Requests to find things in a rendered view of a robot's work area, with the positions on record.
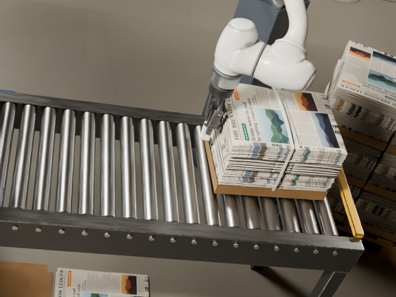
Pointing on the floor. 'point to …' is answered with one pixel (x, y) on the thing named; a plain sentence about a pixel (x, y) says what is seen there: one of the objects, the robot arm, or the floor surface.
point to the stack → (355, 168)
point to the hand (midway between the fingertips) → (207, 131)
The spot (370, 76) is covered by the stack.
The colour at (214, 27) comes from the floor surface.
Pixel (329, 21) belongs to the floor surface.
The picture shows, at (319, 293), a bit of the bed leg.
